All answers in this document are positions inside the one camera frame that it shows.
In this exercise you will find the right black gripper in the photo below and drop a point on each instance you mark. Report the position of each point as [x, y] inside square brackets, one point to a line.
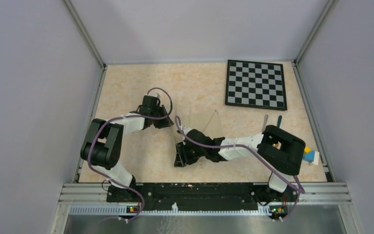
[182, 158]

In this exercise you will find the colourful toy blocks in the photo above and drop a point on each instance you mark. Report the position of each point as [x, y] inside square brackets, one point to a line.
[311, 156]

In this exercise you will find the gold spoon green handle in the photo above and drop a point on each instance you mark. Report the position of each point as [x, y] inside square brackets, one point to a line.
[279, 121]

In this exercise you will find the silver knife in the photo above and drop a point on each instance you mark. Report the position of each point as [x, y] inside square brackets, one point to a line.
[265, 119]

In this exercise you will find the black white checkerboard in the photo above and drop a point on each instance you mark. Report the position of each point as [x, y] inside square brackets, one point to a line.
[255, 85]

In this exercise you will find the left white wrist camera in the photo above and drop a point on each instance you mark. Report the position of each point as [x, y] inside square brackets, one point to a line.
[156, 95]

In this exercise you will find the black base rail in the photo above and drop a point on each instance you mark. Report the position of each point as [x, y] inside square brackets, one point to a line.
[235, 196]

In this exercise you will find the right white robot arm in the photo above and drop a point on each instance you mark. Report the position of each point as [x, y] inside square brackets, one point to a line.
[278, 150]

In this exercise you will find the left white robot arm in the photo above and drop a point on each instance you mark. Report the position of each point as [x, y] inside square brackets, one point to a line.
[102, 145]

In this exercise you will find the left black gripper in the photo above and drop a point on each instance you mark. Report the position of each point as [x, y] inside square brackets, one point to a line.
[165, 122]

